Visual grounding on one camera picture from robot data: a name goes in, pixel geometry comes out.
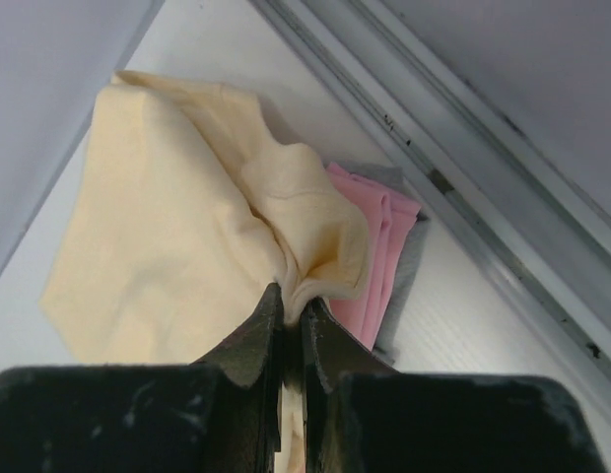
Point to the right aluminium table edge rail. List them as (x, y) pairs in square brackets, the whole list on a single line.
[(537, 235)]

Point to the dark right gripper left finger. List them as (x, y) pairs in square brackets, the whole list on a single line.
[(218, 414)]

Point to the folded grey t shirt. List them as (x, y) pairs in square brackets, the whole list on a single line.
[(408, 262)]

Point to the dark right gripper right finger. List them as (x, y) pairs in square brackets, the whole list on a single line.
[(361, 415)]

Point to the folded pink t shirt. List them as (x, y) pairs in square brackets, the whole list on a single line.
[(391, 214)]

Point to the cream yellow t shirt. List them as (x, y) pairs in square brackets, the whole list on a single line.
[(188, 209)]

